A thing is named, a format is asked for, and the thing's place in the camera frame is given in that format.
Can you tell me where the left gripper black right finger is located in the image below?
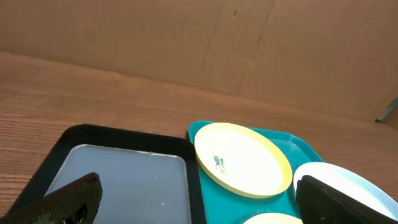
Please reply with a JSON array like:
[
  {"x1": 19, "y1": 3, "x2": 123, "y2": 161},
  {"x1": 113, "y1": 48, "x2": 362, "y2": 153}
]
[{"x1": 296, "y1": 175, "x2": 397, "y2": 224}]

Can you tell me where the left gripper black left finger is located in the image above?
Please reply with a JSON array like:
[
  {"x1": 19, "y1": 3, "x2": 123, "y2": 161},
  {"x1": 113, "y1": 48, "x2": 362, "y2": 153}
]
[{"x1": 1, "y1": 172, "x2": 103, "y2": 224}]

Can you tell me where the light blue plate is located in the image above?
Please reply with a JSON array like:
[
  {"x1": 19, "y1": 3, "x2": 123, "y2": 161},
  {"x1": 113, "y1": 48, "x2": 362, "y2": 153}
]
[{"x1": 293, "y1": 162, "x2": 397, "y2": 220}]

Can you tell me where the black water tray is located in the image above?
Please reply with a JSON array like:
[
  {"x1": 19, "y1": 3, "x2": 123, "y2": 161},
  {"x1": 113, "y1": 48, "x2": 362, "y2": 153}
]
[{"x1": 9, "y1": 124, "x2": 206, "y2": 223}]

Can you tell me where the teal serving tray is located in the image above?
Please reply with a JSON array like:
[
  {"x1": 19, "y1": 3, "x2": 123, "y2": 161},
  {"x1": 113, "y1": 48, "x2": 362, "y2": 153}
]
[{"x1": 199, "y1": 128, "x2": 323, "y2": 224}]

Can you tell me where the yellow plate with blue stain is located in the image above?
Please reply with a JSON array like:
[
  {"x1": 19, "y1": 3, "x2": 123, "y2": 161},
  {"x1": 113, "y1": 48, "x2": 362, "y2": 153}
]
[{"x1": 194, "y1": 123, "x2": 293, "y2": 198}]

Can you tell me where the metal leg in background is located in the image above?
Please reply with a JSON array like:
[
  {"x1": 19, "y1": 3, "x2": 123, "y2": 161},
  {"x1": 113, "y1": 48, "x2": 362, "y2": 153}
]
[{"x1": 374, "y1": 97, "x2": 398, "y2": 123}]

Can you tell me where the brown cardboard backdrop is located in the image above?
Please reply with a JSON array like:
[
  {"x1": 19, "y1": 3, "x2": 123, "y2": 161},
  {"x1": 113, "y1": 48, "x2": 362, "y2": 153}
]
[{"x1": 1, "y1": 0, "x2": 397, "y2": 120}]

